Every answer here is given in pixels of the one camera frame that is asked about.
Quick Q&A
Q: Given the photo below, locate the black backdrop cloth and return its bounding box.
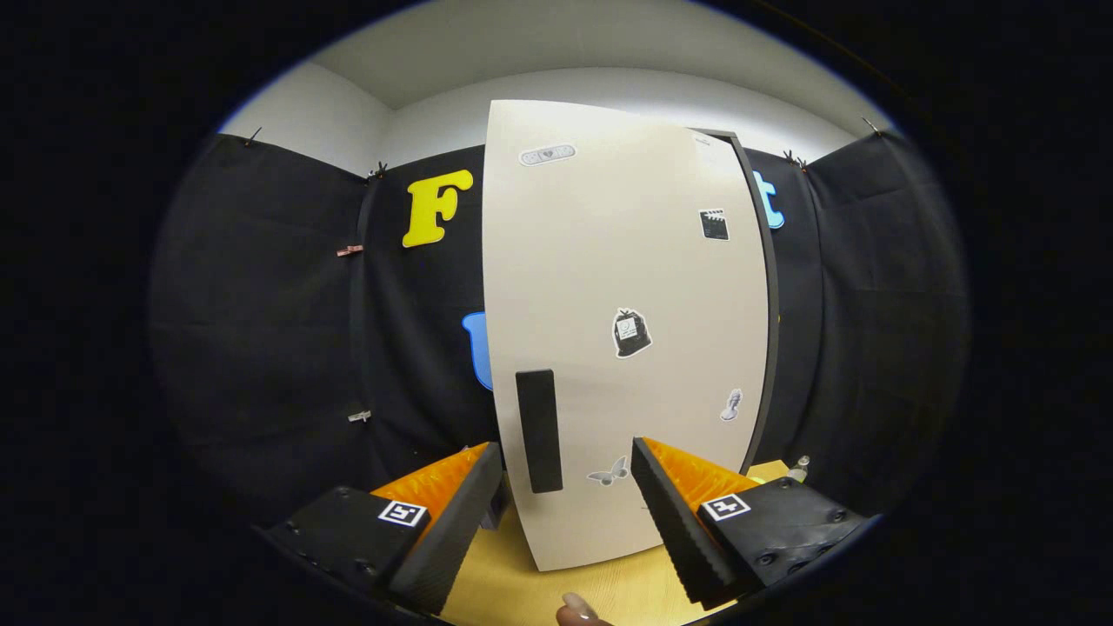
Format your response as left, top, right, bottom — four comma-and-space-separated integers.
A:
148, 129, 970, 531

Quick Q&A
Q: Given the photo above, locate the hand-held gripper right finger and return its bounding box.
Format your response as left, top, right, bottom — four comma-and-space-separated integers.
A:
630, 436, 875, 609

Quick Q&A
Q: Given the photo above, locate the black door handle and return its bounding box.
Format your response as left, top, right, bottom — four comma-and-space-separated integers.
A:
515, 369, 564, 495

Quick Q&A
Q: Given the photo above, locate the grey shoe cabinet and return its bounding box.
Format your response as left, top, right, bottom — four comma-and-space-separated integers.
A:
691, 128, 781, 475

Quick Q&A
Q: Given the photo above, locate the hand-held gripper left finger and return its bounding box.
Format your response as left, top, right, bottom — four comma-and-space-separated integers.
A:
265, 441, 505, 616

